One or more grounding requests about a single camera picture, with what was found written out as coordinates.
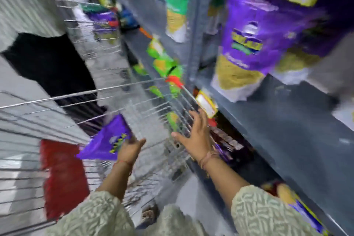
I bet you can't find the silver wire shopping cart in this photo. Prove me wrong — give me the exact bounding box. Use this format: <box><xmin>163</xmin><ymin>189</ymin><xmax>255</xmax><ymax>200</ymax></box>
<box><xmin>0</xmin><ymin>78</ymin><xmax>200</xmax><ymax>236</ymax></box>

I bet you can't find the thread bracelet on right wrist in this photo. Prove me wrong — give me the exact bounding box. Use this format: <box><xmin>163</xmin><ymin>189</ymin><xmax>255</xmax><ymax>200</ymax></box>
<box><xmin>199</xmin><ymin>150</ymin><xmax>221</xmax><ymax>170</ymax></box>

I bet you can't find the white packet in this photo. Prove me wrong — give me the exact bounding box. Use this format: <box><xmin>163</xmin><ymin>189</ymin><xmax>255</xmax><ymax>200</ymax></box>
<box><xmin>331</xmin><ymin>102</ymin><xmax>354</xmax><ymax>132</ymax></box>

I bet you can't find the red cart handle corner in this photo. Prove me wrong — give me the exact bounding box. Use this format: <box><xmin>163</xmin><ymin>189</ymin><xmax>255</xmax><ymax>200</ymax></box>
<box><xmin>165</xmin><ymin>76</ymin><xmax>184</xmax><ymax>89</ymax></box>

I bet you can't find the silver wire cart with packets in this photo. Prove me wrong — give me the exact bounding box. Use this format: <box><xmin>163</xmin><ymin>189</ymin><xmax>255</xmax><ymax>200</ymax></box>
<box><xmin>52</xmin><ymin>0</ymin><xmax>123</xmax><ymax>60</ymax></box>

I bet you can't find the red cart seat flap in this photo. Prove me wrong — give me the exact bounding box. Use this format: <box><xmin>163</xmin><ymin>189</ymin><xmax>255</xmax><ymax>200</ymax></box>
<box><xmin>39</xmin><ymin>139</ymin><xmax>91</xmax><ymax>221</ymax></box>

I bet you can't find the black floor mat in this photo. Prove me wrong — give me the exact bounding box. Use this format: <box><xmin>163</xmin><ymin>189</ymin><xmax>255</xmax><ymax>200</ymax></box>
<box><xmin>1</xmin><ymin>32</ymin><xmax>108</xmax><ymax>136</ymax></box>

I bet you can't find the bunch of green snack packets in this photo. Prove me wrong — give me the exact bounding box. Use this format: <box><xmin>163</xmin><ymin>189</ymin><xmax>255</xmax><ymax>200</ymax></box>
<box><xmin>132</xmin><ymin>37</ymin><xmax>184</xmax><ymax>99</ymax></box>

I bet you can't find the person's left forearm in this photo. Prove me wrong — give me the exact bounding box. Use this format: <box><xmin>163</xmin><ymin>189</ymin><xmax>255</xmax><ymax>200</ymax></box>
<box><xmin>48</xmin><ymin>161</ymin><xmax>136</xmax><ymax>236</ymax></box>

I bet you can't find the yellow and purple packet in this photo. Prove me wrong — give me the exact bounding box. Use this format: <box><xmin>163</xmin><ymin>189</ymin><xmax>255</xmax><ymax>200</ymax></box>
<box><xmin>261</xmin><ymin>181</ymin><xmax>330</xmax><ymax>235</ymax></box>

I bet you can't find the large purple snack packet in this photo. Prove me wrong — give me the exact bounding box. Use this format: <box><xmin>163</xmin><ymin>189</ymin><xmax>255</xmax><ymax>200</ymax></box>
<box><xmin>272</xmin><ymin>0</ymin><xmax>354</xmax><ymax>86</ymax></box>
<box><xmin>211</xmin><ymin>0</ymin><xmax>314</xmax><ymax>103</ymax></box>

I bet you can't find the person's right forearm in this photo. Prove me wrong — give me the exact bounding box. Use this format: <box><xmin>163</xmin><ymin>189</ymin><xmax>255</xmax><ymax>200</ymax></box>
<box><xmin>200</xmin><ymin>155</ymin><xmax>317</xmax><ymax>236</ymax></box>

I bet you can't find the tall green snack packet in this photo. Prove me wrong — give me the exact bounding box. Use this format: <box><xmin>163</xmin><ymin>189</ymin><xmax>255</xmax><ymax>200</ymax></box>
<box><xmin>165</xmin><ymin>0</ymin><xmax>192</xmax><ymax>43</ymax></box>

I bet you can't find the small purple snack packet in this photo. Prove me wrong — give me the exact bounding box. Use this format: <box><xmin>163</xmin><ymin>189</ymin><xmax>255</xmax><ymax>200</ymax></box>
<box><xmin>75</xmin><ymin>114</ymin><xmax>133</xmax><ymax>161</ymax></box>

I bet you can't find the grey metal shelf rack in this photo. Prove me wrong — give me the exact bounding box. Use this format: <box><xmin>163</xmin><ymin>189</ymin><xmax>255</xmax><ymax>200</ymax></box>
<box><xmin>109</xmin><ymin>0</ymin><xmax>354</xmax><ymax>236</ymax></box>

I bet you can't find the person's right hand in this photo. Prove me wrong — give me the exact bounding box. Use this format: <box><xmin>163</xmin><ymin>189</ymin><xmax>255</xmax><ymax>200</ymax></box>
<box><xmin>171</xmin><ymin>108</ymin><xmax>215</xmax><ymax>162</ymax></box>

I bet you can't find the person's left hand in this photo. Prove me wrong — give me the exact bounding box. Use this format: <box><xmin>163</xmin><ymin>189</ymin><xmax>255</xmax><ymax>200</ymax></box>
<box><xmin>116</xmin><ymin>136</ymin><xmax>147</xmax><ymax>166</ymax></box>

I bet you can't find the row of dark snack packets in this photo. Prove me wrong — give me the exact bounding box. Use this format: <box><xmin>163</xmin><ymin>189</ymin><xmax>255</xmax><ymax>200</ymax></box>
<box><xmin>209</xmin><ymin>126</ymin><xmax>245</xmax><ymax>162</ymax></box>

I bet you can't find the yellow-edged shelf tag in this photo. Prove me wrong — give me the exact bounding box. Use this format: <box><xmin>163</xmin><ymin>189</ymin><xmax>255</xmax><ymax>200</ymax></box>
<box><xmin>195</xmin><ymin>90</ymin><xmax>219</xmax><ymax>119</ymax></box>

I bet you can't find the red thread on left wrist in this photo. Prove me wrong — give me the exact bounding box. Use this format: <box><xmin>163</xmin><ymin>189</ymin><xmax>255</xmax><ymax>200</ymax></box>
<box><xmin>113</xmin><ymin>160</ymin><xmax>134</xmax><ymax>176</ymax></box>

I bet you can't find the blue snack packet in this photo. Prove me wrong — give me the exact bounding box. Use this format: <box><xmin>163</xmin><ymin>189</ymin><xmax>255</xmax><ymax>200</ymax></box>
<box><xmin>119</xmin><ymin>8</ymin><xmax>139</xmax><ymax>29</ymax></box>

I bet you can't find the person's pale patterned tunic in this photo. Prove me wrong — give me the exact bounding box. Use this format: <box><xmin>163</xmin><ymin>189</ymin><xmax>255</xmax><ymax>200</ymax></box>
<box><xmin>132</xmin><ymin>203</ymin><xmax>211</xmax><ymax>236</ymax></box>

